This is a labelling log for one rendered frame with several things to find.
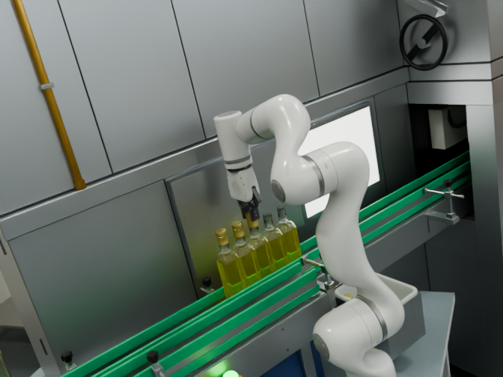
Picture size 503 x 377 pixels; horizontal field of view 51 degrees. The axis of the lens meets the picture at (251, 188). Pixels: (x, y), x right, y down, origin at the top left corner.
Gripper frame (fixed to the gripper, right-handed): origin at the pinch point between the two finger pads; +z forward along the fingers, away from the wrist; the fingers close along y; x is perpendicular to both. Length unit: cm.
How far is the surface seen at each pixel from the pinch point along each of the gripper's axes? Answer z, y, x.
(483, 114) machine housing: -3, 20, 97
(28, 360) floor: 134, -231, -57
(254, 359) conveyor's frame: 35.1, 15.3, -19.7
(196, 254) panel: 10.5, -12.2, -15.6
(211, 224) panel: 3.3, -12.1, -7.7
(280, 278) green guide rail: 22.0, 6.4, 1.3
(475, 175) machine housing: 22, 15, 97
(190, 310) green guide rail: 22.1, -3.5, -26.4
